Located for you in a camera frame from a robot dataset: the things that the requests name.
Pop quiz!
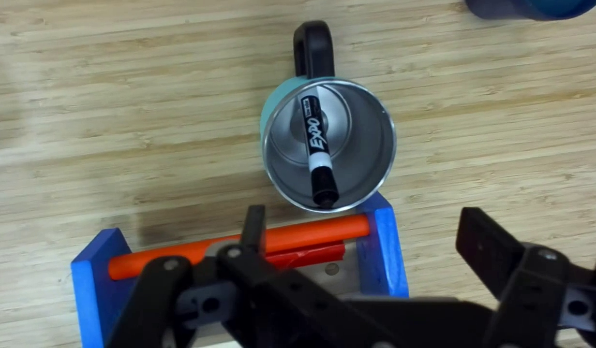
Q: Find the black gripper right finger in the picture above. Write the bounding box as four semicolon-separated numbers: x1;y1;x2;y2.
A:
454;206;596;348

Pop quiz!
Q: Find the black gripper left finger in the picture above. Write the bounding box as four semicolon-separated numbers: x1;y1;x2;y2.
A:
106;204;351;348

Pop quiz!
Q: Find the black Expo dry-erase marker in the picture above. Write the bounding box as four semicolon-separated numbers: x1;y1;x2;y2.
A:
295;90;342;210

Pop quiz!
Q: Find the teal mug with black handle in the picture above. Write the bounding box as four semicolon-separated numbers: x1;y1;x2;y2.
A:
256;20;398;215

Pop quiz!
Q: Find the dark blue plastic cup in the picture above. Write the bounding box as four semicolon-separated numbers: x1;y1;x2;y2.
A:
462;0;596;24

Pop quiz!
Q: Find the blue wooden toy workbench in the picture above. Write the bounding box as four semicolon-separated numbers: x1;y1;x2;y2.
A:
69;192;409;348

